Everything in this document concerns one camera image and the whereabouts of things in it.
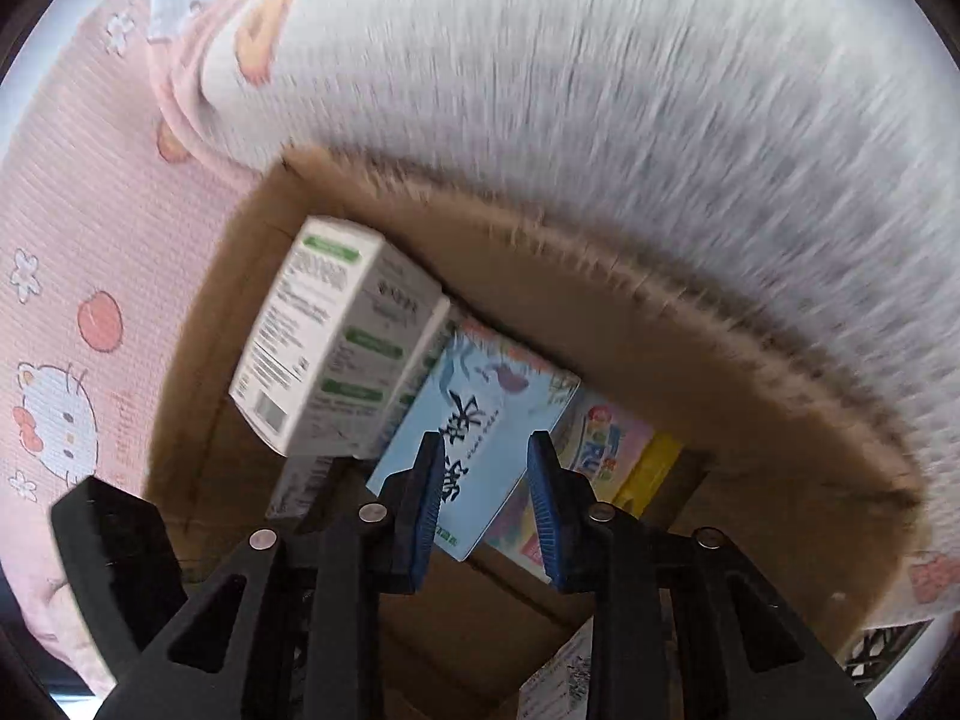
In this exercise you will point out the pink yellow colourful box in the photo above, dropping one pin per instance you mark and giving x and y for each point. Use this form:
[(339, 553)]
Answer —
[(607, 435)]

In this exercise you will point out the light blue patterned tissue box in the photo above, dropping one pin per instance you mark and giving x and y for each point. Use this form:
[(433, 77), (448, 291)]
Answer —
[(480, 405)]

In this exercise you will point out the brown cardboard box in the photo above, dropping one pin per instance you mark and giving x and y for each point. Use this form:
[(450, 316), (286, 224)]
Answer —
[(675, 360)]

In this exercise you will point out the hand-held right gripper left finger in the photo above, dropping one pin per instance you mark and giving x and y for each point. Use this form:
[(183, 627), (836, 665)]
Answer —
[(424, 510)]

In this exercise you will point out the pink printed blanket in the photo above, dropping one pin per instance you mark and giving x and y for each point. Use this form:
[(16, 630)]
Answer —
[(90, 202)]

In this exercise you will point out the black white patterned mat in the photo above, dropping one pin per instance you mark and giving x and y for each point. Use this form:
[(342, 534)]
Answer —
[(885, 649)]

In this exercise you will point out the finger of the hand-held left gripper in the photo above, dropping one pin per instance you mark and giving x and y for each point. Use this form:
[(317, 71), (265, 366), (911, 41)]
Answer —
[(112, 555)]

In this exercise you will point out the white barcode box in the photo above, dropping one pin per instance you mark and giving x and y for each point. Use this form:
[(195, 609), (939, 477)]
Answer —
[(296, 484)]

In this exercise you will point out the white green medicine box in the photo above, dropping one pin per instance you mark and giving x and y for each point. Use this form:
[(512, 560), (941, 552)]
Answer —
[(330, 330)]

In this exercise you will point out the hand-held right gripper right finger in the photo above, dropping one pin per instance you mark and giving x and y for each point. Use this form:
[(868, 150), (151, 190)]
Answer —
[(544, 510)]

